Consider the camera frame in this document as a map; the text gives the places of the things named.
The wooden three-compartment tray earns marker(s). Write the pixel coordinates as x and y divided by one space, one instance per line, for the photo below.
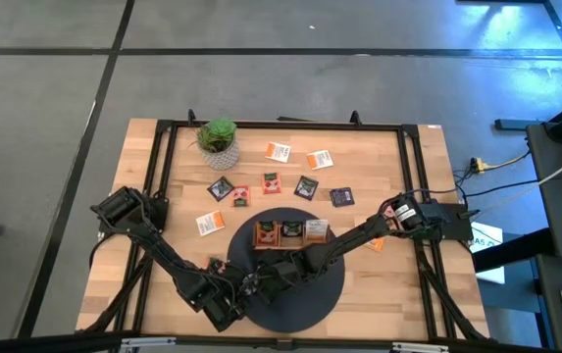
305 241

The round dark woven placemat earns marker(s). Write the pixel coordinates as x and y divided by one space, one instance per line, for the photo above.
310 304

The silver metal bracket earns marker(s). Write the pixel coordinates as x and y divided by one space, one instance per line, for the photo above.
420 347
148 341

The white printed sign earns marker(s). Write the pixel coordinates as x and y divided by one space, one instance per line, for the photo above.
489 235

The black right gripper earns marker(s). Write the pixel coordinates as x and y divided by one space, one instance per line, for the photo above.
295 272

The black green tea packet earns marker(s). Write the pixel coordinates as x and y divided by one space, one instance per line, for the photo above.
291 229
306 187
220 188

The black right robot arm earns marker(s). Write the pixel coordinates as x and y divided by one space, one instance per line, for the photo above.
354 237

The black diagonal beam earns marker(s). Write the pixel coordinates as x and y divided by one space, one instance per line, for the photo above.
511 251

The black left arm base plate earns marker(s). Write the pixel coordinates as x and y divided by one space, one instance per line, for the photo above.
160 216

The white orange Tazo tea packet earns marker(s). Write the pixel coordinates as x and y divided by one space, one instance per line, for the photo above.
316 228
210 223
320 160
277 152

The succulent in patterned white pot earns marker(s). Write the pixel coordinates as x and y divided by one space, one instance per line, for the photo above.
218 135

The black aluminium crossbar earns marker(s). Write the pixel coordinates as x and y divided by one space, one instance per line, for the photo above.
65 340

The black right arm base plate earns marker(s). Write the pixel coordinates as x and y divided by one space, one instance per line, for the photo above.
457 230

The purple tea packet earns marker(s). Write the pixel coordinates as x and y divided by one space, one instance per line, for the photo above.
342 196

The black metal table frame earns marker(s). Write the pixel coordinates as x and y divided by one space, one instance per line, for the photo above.
261 124

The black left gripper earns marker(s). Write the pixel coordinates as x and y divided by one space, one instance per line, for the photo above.
224 306

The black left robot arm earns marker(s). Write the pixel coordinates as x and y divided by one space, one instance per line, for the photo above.
163 250

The dark teal floor bar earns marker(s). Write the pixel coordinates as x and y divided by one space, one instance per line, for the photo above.
516 124

